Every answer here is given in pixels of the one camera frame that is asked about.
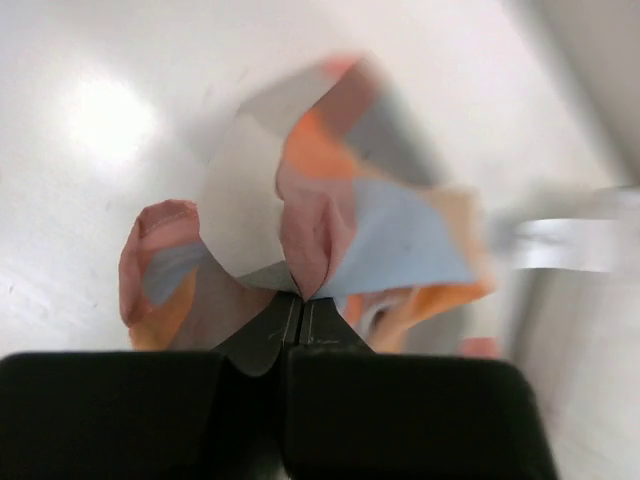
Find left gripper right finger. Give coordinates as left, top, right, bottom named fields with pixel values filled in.
left=284, top=300, right=558, bottom=479

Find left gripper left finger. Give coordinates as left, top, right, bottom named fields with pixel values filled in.
left=1, top=294, right=302, bottom=479

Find checkered orange grey pillowcase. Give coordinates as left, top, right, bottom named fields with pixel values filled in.
left=119, top=56, right=493, bottom=353

